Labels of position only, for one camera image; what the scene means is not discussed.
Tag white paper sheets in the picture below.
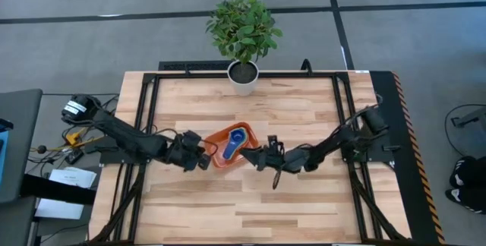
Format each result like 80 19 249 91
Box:
34 166 98 220

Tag gray stand leg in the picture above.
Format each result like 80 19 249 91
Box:
451 107 486 128

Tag blue box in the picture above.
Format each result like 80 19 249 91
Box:
0 118 14 186

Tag gray desk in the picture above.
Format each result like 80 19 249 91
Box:
0 88 43 205

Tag black cable with round plug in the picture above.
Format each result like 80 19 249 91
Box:
28 144 69 163

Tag person's shoe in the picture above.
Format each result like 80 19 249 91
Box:
444 187 486 216
450 156 486 190

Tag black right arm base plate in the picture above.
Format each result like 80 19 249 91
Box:
341 131 402 163

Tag black bar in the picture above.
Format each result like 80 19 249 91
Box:
21 173 96 205

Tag black mat with hazard stripe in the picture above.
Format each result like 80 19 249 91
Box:
370 70 447 245

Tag small black box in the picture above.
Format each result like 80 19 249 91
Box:
64 149 84 166

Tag large blue measuring cup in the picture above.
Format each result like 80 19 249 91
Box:
222 126 251 161

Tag green leafy plant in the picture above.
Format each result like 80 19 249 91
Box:
205 0 284 65

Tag white plant pot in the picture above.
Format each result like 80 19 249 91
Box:
226 59 260 97

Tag orange plastic basket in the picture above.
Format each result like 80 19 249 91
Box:
204 121 261 169

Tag black grille strip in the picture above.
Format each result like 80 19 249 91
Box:
158 60 233 71

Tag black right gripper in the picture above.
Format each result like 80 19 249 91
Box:
239 145 293 173

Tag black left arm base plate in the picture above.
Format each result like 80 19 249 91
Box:
99 149 153 166

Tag yellow connector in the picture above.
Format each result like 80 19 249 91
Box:
65 126 90 147

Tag black floor cable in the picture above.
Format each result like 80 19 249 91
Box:
443 102 486 159

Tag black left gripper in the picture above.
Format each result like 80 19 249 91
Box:
166 130 210 171

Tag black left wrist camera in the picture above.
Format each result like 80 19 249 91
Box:
196 153 212 171

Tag black aluminium table frame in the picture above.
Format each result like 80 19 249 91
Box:
87 69 413 246

